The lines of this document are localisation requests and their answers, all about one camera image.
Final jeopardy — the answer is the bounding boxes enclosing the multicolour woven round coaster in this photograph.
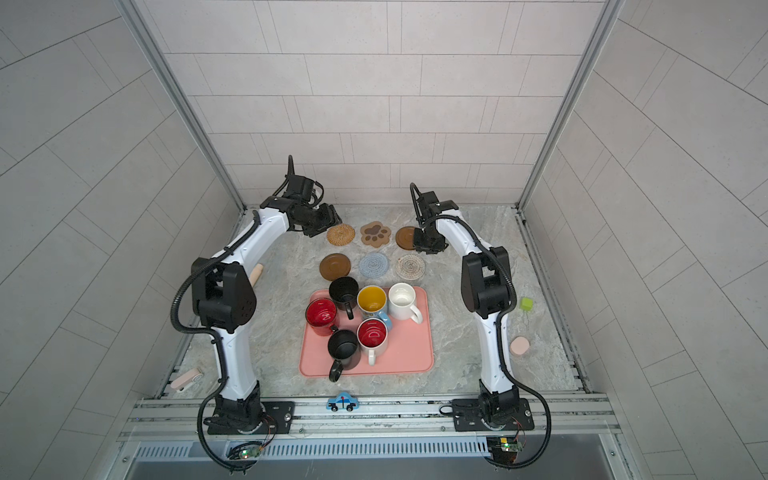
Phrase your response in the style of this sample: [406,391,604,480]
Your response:
[395,254,426,281]

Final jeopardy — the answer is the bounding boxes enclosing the paw shaped cork coaster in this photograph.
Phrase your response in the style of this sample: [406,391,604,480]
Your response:
[360,221,392,248]

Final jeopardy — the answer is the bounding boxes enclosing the woven rattan round coaster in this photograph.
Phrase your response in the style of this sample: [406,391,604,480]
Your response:
[326,224,356,246]

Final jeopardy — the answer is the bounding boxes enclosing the grey-blue woven round coaster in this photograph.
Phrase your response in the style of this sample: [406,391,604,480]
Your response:
[358,252,389,279]

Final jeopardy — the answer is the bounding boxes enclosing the dark brown wooden coaster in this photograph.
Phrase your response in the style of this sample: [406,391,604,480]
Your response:
[319,253,351,281]

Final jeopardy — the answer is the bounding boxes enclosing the yellow inside mug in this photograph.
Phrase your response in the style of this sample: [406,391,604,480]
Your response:
[357,285,392,330]

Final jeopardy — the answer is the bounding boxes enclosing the black mug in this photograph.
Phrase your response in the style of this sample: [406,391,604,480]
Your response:
[327,329,361,382]
[328,276,359,320]

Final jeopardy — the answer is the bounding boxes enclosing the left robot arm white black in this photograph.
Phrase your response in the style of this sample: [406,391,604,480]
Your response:
[169,162,342,473]

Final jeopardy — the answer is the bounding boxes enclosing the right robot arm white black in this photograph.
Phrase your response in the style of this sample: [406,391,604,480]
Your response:
[409,183,552,470]

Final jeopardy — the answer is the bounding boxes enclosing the wooden rolling pin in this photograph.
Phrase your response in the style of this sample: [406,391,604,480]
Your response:
[249,263,264,287]

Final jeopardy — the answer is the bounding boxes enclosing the white mug red inside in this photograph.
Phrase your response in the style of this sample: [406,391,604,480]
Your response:
[357,318,389,367]

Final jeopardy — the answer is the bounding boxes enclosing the pink rectangular tray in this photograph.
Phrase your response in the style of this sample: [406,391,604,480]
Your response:
[299,286,434,379]

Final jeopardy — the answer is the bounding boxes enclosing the red mug left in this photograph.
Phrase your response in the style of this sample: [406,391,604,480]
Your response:
[305,298,338,336]

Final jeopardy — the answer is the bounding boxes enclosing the black mug front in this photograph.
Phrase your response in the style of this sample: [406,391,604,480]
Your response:
[327,329,361,382]

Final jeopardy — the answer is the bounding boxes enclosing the pink round disc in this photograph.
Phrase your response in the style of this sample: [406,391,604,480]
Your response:
[509,336,531,357]

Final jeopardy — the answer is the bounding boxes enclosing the blue toy car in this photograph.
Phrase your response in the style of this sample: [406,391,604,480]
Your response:
[326,392,359,412]

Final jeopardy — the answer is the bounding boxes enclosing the pink eraser block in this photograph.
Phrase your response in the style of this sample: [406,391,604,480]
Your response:
[170,368,203,392]

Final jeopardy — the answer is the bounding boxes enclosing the ventilation grille strip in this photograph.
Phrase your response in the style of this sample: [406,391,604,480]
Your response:
[135,436,490,462]

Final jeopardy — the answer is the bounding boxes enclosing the right circuit board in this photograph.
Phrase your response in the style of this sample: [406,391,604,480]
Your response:
[486,437,523,464]

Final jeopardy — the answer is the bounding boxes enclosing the circuit board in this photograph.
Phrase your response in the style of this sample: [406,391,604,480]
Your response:
[227,441,263,461]
[486,437,523,464]

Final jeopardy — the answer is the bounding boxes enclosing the left circuit board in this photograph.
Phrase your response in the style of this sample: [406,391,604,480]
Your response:
[227,441,263,461]

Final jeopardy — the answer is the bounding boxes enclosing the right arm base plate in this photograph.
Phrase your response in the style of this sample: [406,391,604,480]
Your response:
[439,398,535,432]

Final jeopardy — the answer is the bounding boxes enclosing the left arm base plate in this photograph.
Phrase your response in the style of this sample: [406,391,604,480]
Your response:
[203,401,295,436]

